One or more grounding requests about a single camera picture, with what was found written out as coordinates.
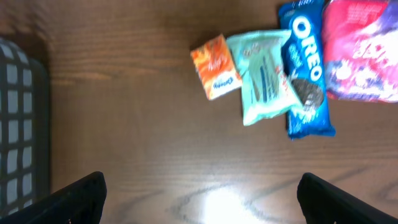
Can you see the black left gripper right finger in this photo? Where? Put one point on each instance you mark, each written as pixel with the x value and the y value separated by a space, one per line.
pixel 324 203

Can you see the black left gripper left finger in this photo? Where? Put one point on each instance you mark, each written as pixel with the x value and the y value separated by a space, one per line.
pixel 79 202

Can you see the mint green snack pack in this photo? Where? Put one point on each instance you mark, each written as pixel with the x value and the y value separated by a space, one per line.
pixel 266 91

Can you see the blue Oreo cookie pack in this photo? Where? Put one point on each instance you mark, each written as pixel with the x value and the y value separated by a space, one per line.
pixel 303 61

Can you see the orange small snack box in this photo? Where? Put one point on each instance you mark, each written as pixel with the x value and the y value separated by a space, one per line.
pixel 215 67

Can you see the purple pink Carefree pack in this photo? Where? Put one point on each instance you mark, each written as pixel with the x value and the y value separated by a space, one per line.
pixel 360 50

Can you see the grey plastic shopping basket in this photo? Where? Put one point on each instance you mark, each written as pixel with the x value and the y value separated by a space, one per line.
pixel 25 111

